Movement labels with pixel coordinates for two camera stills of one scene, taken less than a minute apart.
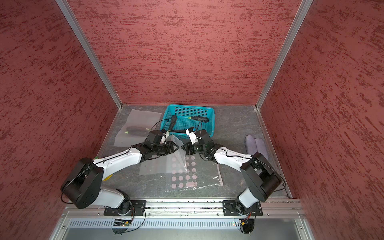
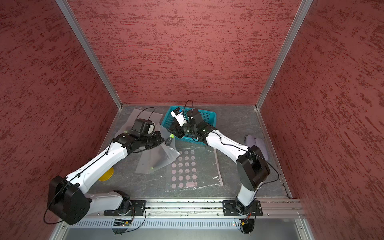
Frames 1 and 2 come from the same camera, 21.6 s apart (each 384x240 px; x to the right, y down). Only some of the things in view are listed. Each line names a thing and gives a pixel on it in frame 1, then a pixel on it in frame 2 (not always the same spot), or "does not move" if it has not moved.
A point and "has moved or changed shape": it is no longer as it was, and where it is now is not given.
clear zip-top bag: (175, 162) has moved or changed shape
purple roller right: (261, 147) does not move
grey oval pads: (250, 144) does not move
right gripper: (186, 150) → (179, 131)
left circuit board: (120, 222) does not move
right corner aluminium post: (304, 6) does not move
